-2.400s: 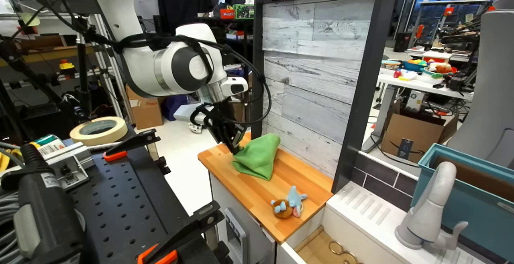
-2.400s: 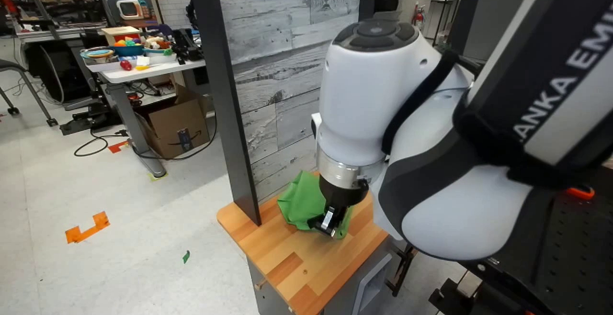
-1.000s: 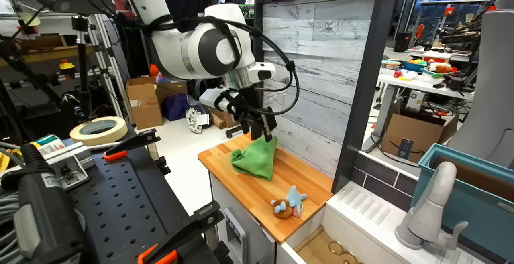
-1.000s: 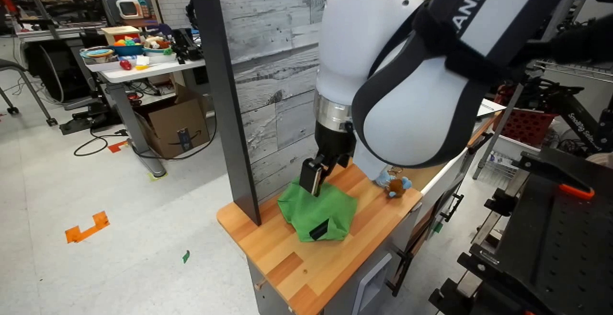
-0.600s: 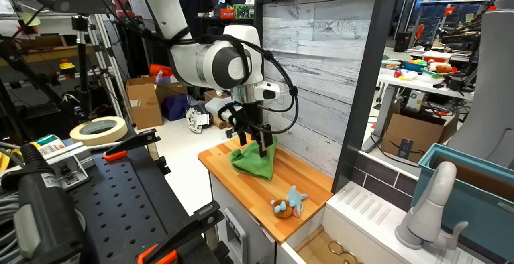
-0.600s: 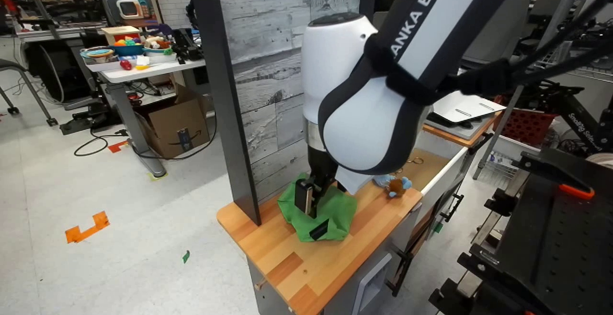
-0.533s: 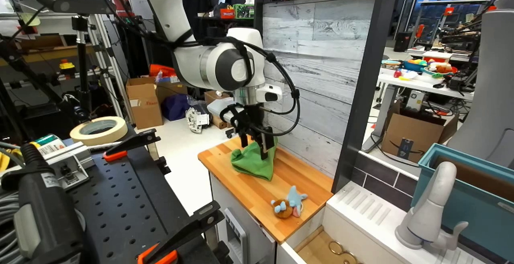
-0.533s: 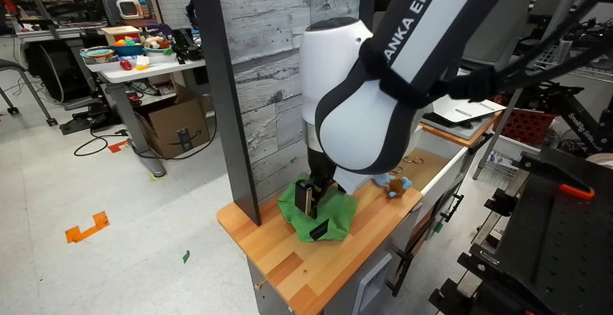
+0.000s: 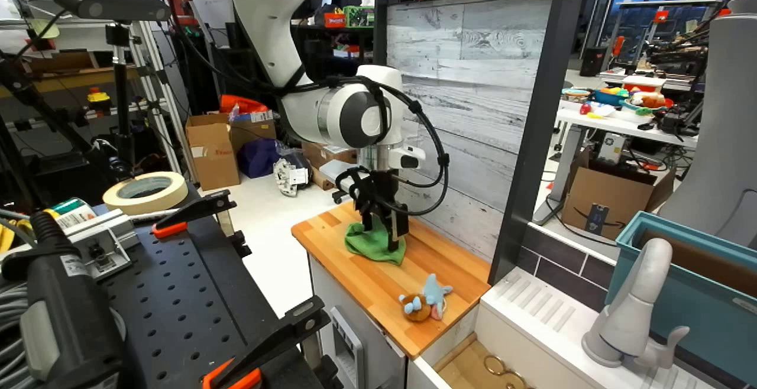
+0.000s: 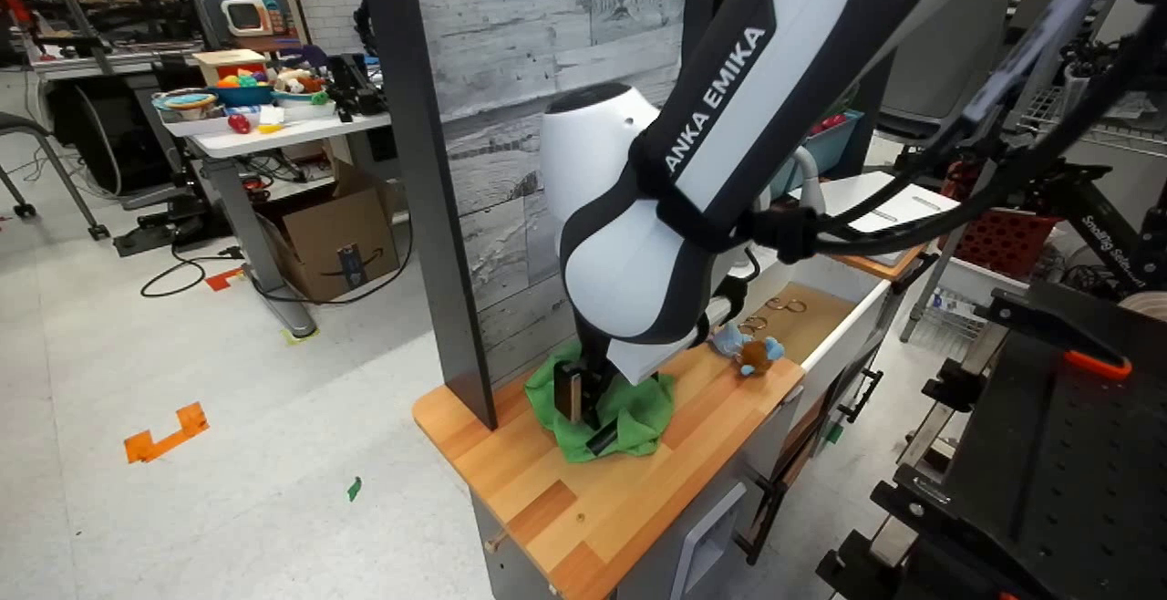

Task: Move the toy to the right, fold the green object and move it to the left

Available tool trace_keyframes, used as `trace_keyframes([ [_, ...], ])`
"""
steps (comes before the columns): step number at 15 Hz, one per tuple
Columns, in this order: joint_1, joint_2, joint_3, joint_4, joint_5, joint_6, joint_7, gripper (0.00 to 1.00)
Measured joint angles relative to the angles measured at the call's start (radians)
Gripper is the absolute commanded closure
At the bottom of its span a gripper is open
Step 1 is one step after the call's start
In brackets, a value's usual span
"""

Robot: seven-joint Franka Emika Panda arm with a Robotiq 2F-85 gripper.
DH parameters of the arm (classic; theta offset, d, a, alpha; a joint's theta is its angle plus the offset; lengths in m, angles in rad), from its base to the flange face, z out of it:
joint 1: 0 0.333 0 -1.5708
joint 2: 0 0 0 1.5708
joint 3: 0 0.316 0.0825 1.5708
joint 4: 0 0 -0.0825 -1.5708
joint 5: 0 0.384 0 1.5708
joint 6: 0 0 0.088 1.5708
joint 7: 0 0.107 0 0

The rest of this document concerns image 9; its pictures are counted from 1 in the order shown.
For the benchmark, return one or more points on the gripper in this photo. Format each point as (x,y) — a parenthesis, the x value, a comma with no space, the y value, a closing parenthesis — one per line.
(383,183)

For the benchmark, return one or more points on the green cloth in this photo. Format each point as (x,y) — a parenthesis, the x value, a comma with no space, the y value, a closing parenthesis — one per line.
(372,246)

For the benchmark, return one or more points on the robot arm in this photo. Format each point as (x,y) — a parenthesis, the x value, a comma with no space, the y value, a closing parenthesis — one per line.
(266,34)

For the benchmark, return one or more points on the blue and brown plush toy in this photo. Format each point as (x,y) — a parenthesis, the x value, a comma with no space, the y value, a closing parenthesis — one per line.
(430,299)

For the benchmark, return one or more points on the toy kitchen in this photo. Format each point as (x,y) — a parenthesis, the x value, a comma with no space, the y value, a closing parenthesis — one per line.
(473,111)

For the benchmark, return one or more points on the toy kitchen sink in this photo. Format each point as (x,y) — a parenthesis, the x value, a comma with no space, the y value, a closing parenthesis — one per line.
(467,368)

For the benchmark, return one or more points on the grey toy tap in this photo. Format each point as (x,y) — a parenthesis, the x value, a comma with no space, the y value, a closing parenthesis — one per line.
(630,312)

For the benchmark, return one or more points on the flat cardboard box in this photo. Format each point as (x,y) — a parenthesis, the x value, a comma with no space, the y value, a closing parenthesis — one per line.
(322,155)

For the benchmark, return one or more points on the white and black gadget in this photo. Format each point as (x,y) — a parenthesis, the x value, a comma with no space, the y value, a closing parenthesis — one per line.
(290,176)

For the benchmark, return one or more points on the blue bag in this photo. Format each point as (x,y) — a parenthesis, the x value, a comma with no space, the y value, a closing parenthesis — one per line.
(259,157)

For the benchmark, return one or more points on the black and orange clamp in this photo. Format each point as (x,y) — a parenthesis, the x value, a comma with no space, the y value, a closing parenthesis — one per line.
(278,336)
(195,208)

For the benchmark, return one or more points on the low cardboard box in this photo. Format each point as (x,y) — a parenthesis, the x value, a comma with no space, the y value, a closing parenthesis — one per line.
(251,132)

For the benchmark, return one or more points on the orange bag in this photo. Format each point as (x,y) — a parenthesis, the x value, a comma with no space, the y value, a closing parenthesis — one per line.
(242,104)

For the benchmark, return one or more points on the tall cardboard box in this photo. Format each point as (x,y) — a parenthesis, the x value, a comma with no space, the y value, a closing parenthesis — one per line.
(213,152)

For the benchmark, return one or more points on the gold rings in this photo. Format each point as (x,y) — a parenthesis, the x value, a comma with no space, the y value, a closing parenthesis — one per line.
(500,366)

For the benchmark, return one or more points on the green box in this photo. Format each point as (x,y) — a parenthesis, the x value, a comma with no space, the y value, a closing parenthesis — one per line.
(358,16)

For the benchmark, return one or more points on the red box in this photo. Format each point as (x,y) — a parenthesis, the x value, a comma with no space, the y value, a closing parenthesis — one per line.
(335,19)

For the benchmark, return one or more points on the open cardboard box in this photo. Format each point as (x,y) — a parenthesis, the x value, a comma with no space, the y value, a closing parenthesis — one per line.
(615,197)

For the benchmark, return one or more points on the white table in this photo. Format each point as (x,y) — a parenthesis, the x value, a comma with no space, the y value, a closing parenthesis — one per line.
(597,122)

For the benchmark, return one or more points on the black speaker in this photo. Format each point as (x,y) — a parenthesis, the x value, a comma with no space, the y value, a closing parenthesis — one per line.
(593,61)

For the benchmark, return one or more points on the roll of masking tape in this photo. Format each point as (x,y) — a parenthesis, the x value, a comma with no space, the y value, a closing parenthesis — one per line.
(118,197)

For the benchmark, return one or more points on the heap of colourful toys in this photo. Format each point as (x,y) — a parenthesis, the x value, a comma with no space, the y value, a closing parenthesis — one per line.
(621,99)

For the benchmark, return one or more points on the silver metal box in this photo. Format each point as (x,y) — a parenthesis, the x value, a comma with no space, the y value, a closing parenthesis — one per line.
(106,241)

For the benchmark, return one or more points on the green and white packet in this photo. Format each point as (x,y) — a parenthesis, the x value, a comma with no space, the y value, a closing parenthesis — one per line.
(74,213)

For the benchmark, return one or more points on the black handheld device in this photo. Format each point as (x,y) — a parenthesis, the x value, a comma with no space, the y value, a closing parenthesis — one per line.
(65,318)

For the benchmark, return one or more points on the teal bin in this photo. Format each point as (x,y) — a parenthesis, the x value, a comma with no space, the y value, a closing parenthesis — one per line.
(704,312)

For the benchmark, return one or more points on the metal shelf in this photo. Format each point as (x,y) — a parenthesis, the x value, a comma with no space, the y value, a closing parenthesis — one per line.
(71,75)

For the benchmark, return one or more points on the camera on tripod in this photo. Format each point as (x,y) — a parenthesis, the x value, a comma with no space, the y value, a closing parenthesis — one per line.
(121,81)

